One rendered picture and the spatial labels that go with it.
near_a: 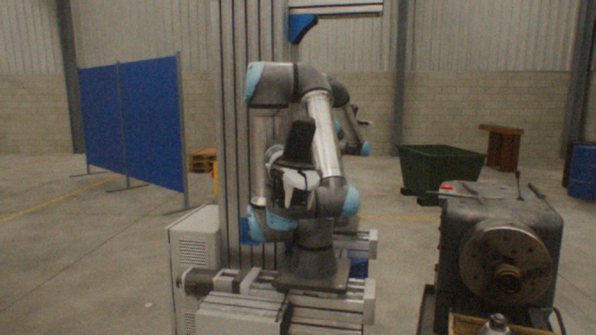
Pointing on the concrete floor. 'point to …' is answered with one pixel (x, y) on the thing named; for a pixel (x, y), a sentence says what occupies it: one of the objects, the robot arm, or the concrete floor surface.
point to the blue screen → (137, 122)
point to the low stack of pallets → (203, 160)
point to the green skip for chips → (435, 168)
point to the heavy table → (509, 159)
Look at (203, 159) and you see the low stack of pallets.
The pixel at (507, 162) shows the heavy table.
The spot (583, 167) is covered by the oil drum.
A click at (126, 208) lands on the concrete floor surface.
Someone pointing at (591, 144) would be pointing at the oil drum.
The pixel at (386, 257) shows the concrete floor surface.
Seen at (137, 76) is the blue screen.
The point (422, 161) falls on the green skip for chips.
